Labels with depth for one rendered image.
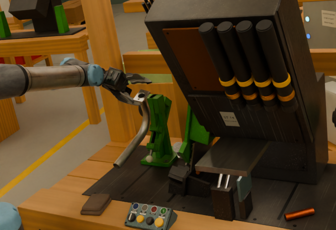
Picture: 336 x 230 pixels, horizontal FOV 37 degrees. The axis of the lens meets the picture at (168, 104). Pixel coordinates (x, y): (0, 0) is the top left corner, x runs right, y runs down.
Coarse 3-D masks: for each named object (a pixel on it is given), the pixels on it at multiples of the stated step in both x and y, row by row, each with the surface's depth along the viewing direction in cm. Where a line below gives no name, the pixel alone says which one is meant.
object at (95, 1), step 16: (96, 0) 208; (96, 16) 211; (112, 16) 217; (96, 32) 214; (112, 32) 217; (96, 48) 217; (112, 48) 218; (112, 64) 218; (112, 96) 223; (176, 96) 207; (112, 112) 227; (128, 112) 231; (112, 128) 231; (128, 128) 231
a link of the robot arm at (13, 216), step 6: (0, 204) 143; (6, 204) 143; (0, 210) 140; (6, 210) 140; (12, 210) 140; (0, 216) 137; (6, 216) 137; (12, 216) 138; (18, 216) 141; (0, 222) 136; (6, 222) 136; (12, 222) 138; (18, 222) 140; (0, 228) 135; (6, 228) 136; (12, 228) 138; (18, 228) 139
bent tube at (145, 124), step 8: (136, 96) 178; (144, 96) 177; (144, 104) 179; (144, 112) 182; (144, 120) 184; (144, 128) 184; (136, 136) 182; (144, 136) 184; (128, 144) 180; (136, 144) 180; (128, 152) 177; (120, 160) 175
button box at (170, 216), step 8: (136, 208) 162; (160, 208) 159; (168, 208) 158; (136, 216) 161; (144, 216) 160; (152, 216) 158; (160, 216) 157; (168, 216) 157; (176, 216) 161; (128, 224) 161; (136, 224) 159; (144, 224) 158; (152, 224) 157; (168, 224) 157
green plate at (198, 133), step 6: (192, 114) 162; (186, 120) 162; (192, 120) 162; (186, 126) 163; (192, 126) 163; (198, 126) 162; (186, 132) 164; (192, 132) 164; (198, 132) 163; (204, 132) 162; (186, 138) 165; (192, 138) 165; (198, 138) 164; (204, 138) 163; (210, 138) 164
